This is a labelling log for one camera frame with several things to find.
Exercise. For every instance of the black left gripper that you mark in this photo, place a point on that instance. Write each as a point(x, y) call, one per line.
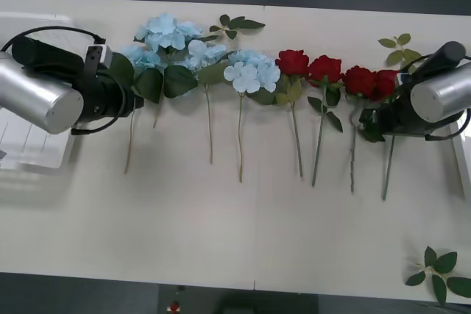
point(123, 99)

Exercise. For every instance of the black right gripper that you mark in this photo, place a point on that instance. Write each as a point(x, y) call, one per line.
point(388, 119)

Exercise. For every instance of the red artificial rose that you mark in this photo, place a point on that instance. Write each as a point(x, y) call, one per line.
point(358, 78)
point(292, 62)
point(386, 82)
point(325, 69)

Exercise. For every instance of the pale blue artificial flower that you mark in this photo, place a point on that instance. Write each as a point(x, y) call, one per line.
point(165, 31)
point(254, 71)
point(202, 51)
point(141, 58)

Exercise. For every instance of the silver and black right arm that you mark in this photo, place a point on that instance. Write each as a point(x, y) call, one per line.
point(441, 97)

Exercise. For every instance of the silver and black left arm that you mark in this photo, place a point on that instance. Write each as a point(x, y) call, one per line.
point(37, 89)

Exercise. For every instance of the loose green leaf twig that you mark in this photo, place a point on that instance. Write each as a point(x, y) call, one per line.
point(445, 262)
point(243, 23)
point(395, 57)

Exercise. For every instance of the shallow white slotted box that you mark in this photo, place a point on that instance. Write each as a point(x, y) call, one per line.
point(22, 145)
point(461, 167)

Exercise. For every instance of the red round button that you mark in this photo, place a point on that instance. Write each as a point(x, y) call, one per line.
point(174, 306)

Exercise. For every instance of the dark robot torso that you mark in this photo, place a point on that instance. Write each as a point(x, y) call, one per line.
point(265, 304)

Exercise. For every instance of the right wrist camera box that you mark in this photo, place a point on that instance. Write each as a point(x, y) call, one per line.
point(403, 78)

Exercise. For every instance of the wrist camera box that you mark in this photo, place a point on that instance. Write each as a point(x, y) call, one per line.
point(103, 54)
point(403, 78)

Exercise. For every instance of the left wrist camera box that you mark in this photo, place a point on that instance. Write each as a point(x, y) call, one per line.
point(103, 54)

